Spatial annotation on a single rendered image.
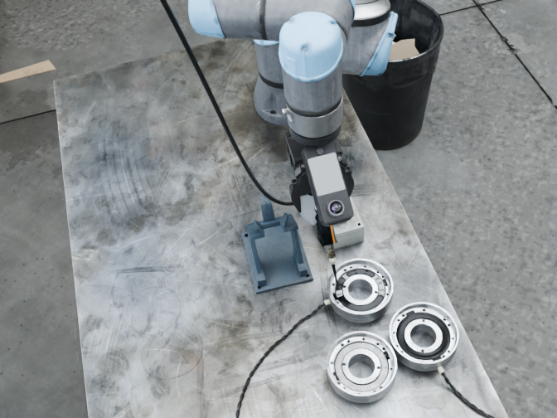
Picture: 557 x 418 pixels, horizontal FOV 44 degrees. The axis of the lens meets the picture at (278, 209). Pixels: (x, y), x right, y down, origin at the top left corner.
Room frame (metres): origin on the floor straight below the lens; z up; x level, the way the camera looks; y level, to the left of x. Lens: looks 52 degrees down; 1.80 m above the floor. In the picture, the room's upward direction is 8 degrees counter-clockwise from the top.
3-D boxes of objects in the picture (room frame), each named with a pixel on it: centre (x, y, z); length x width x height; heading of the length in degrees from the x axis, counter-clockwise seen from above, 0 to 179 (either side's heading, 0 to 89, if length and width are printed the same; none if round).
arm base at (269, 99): (1.06, -0.06, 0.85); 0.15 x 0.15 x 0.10
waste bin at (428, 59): (1.73, -0.42, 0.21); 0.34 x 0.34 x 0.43
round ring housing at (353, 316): (0.57, -0.11, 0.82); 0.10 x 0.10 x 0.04
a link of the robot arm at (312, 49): (0.67, -0.07, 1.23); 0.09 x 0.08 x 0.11; 162
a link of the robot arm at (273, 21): (0.77, -0.08, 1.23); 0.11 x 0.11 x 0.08; 72
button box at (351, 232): (0.72, -0.10, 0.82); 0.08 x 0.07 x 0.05; 9
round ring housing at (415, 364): (0.47, -0.19, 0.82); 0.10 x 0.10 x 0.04
